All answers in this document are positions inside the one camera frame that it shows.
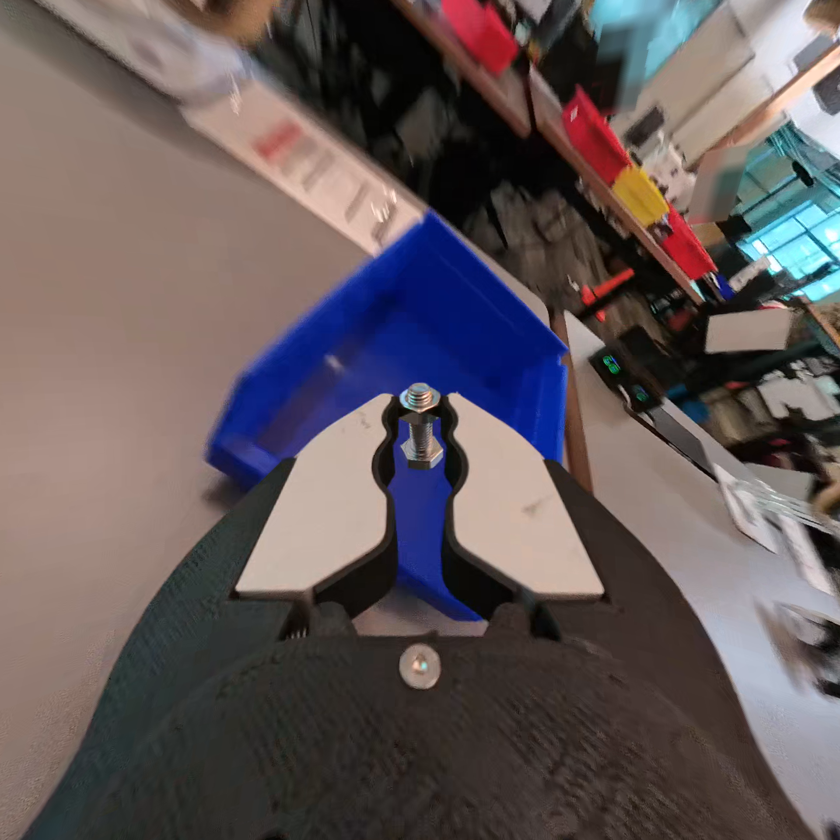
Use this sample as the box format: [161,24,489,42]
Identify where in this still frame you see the grey desk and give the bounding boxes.
[0,0,553,840]

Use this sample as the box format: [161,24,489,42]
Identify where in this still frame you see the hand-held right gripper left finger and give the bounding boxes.
[235,394,399,616]

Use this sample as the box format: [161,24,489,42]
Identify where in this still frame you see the small yellow storage bin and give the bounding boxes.
[612,167,672,228]

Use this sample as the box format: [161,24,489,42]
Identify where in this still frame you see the steel hex nut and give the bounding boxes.
[397,388,442,425]

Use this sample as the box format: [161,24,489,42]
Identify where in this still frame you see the red storage bin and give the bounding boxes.
[562,85,635,186]
[659,209,719,281]
[440,0,521,74]

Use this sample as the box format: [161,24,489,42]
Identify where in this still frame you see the orange traffic cone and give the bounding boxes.
[580,267,637,323]

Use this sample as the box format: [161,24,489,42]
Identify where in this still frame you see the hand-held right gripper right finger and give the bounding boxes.
[443,392,606,619]

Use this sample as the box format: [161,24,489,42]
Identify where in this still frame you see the steel hex bolt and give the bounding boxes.
[398,382,448,470]

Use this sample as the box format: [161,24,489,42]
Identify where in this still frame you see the paper with red label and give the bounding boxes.
[182,84,429,258]

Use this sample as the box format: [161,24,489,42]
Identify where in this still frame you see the blue storage bin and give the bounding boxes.
[206,210,570,623]

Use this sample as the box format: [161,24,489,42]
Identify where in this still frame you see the white table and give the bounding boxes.
[563,311,840,840]

